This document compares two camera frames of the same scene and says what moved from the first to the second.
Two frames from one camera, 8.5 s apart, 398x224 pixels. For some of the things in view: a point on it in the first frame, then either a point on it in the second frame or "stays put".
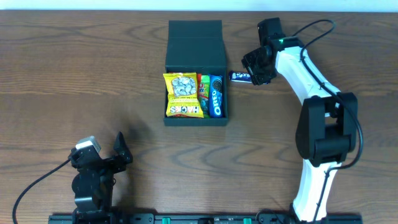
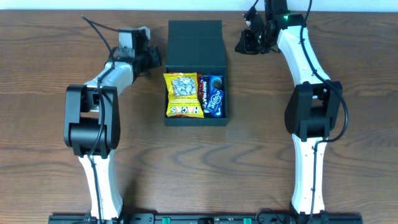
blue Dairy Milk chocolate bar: x=239 y=76 → x=204 y=91
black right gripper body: x=253 y=72 → x=247 y=43
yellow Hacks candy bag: x=181 y=95 stays put
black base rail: x=206 y=218 stays put
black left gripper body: x=104 y=162 → x=152 y=57
